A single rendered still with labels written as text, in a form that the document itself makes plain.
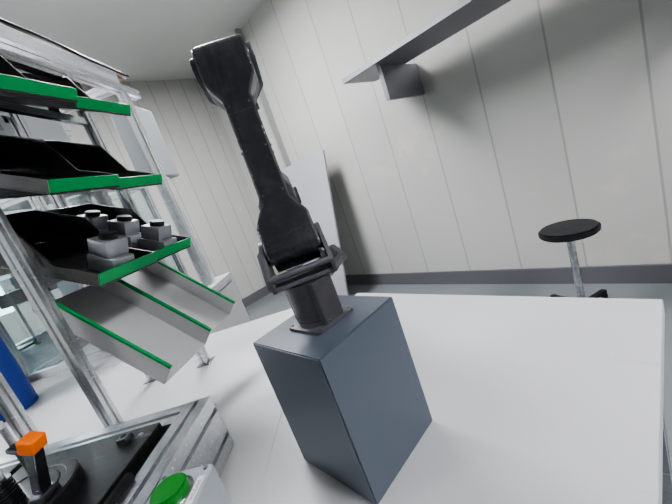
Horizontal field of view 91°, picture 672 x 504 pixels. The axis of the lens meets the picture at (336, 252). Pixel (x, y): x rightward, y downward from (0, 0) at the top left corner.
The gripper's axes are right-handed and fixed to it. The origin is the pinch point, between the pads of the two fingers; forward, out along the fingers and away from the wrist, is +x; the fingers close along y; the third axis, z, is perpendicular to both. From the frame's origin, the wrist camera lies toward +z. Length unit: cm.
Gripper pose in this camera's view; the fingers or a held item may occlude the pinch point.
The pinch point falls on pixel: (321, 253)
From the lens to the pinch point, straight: 81.6
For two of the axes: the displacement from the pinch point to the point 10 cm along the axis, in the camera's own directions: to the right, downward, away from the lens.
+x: 4.2, 4.3, 8.0
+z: -6.4, 7.6, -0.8
